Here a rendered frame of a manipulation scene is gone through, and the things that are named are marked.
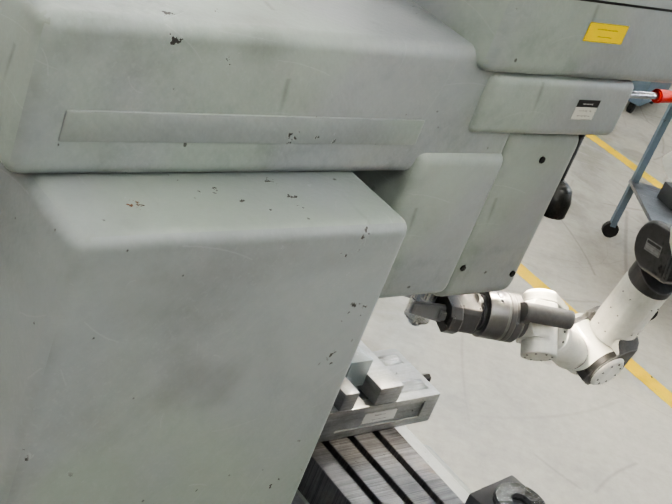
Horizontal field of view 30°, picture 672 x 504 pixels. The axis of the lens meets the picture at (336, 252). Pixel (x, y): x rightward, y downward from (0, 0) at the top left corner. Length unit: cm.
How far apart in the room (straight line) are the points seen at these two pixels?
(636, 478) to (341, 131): 300
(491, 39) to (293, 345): 49
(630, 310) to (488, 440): 190
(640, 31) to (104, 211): 90
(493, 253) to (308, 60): 62
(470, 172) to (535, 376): 294
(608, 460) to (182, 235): 321
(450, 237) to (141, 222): 64
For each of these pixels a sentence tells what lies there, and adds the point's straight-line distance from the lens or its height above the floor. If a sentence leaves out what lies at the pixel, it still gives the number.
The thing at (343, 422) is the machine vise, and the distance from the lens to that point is 233.
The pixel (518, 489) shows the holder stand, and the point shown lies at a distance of 208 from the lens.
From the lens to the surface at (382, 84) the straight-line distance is 165.
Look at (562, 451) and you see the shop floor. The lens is 441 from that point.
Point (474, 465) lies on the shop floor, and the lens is 412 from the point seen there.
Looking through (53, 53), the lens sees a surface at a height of 172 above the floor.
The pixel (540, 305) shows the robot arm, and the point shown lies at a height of 129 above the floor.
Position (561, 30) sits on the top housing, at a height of 181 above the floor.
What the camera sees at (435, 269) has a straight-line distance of 193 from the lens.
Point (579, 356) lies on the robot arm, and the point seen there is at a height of 116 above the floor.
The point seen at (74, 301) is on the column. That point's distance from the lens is 140.
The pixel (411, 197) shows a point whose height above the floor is 153.
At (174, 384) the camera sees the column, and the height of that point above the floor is 134.
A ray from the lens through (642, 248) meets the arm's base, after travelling 237.
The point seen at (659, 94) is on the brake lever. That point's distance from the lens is 212.
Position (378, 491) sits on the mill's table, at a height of 91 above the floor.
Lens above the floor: 223
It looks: 27 degrees down
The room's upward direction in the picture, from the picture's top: 22 degrees clockwise
